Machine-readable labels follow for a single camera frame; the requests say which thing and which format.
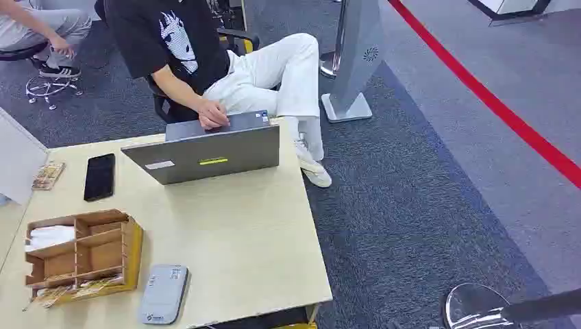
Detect black smartphone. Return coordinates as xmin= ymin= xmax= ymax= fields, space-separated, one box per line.
xmin=83 ymin=153 xmax=116 ymax=203

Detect white partition panel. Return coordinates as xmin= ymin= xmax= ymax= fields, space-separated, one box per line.
xmin=0 ymin=107 xmax=49 ymax=206

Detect wooden compartment box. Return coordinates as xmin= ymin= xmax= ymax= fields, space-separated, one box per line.
xmin=24 ymin=208 xmax=145 ymax=310

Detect person's hand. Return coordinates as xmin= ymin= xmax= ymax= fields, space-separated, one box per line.
xmin=197 ymin=99 xmax=231 ymax=131

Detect person on stool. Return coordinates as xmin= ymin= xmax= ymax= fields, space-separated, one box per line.
xmin=0 ymin=0 xmax=93 ymax=79

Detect white cards stack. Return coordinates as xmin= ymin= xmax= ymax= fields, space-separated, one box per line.
xmin=24 ymin=225 xmax=77 ymax=254

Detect chrome stanchion post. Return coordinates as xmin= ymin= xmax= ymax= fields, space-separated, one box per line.
xmin=319 ymin=0 xmax=349 ymax=80

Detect person at laptop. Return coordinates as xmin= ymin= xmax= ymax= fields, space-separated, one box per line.
xmin=103 ymin=0 xmax=333 ymax=189

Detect printed cards in box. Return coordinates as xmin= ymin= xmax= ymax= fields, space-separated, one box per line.
xmin=23 ymin=276 xmax=124 ymax=313

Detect grey card reader device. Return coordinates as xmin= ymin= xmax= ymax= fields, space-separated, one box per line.
xmin=137 ymin=265 xmax=190 ymax=326

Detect black swivel stool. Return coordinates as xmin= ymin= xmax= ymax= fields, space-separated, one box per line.
xmin=0 ymin=41 xmax=84 ymax=111

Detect grey kiosk stand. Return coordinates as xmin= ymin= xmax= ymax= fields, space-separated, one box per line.
xmin=321 ymin=0 xmax=386 ymax=124

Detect grey laptop computer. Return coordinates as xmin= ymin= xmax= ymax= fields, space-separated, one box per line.
xmin=121 ymin=110 xmax=281 ymax=186

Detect red barrier belt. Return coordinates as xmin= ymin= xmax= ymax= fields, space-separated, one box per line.
xmin=386 ymin=0 xmax=581 ymax=191

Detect printed card pack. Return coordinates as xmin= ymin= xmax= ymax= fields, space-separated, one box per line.
xmin=31 ymin=161 xmax=66 ymax=192

